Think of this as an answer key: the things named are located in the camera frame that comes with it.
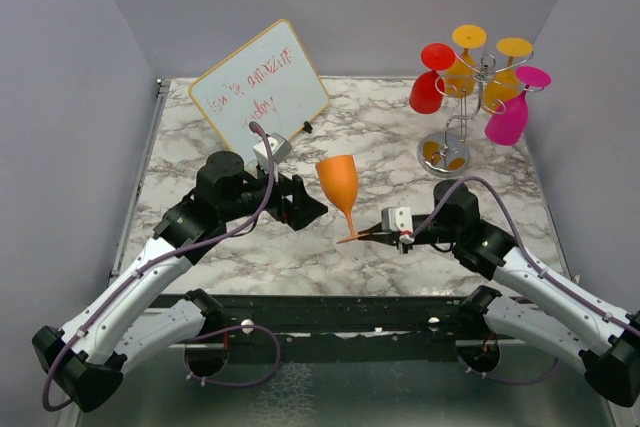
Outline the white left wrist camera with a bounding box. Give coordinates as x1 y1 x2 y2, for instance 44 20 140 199
253 134 293 169

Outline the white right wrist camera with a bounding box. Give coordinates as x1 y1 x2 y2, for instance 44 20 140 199
381 206 413 235

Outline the orange plastic wine glass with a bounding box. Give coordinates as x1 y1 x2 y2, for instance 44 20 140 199
315 155 363 244

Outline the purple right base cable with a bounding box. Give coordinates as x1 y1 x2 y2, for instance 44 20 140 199
456 346 564 388

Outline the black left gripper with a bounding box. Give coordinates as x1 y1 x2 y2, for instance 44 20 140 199
221 158 329 230

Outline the yellow framed whiteboard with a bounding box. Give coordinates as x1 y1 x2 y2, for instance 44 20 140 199
188 19 330 161

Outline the yellow wine glass rear left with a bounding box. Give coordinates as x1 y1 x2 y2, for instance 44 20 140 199
443 24 487 98

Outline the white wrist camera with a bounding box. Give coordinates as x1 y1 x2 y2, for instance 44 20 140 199
381 206 413 235
253 134 293 169

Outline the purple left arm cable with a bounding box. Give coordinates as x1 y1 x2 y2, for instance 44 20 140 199
40 120 277 411

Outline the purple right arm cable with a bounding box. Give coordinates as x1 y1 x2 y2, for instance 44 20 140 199
412 175 640 338

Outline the yellow wine glass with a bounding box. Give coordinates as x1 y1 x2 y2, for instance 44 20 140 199
443 24 487 98
483 37 533 114

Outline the black front mounting rail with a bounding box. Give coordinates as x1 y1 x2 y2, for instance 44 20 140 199
182 289 500 371

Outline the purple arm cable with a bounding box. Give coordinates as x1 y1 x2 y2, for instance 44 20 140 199
412 175 640 338
40 120 277 411

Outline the red plastic wine glass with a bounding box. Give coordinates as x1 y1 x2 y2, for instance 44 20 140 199
409 43 456 114

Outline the yellow wine glass rear right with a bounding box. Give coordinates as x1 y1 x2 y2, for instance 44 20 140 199
483 37 533 114

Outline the magenta plastic wine glass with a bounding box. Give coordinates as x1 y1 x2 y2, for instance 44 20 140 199
484 65 552 146

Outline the chrome wine glass rack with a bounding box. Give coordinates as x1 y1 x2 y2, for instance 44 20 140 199
417 48 543 178

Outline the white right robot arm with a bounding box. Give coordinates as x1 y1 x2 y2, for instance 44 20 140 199
357 176 639 407

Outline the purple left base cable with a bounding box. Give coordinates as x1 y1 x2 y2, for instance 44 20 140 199
182 321 284 388

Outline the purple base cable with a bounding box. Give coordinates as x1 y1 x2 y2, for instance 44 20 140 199
182 321 284 388
456 346 564 388

